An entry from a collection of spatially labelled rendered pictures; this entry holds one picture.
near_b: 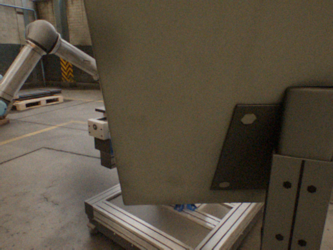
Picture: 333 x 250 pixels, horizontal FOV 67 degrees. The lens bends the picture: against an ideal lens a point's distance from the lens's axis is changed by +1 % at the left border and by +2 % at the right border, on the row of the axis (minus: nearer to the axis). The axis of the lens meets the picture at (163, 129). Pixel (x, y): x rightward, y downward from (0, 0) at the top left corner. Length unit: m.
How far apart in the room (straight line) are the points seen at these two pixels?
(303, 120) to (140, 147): 0.14
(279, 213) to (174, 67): 0.15
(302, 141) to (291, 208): 0.06
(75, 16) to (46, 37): 8.51
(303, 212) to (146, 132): 0.14
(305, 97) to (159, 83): 0.11
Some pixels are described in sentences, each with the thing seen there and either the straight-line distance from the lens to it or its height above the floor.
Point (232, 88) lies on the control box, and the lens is 0.20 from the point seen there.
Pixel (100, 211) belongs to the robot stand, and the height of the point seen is 0.23.
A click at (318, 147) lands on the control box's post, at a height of 1.04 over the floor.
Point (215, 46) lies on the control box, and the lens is 0.18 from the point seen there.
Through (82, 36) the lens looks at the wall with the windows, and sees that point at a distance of 9.57.
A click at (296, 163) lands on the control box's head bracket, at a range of 0.22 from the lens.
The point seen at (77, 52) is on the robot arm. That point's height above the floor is 1.12.
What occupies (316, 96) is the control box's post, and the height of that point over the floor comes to 1.07.
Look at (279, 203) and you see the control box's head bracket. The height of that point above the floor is 0.98.
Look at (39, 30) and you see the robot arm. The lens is 1.30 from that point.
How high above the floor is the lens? 1.10
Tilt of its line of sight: 16 degrees down
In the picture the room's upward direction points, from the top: straight up
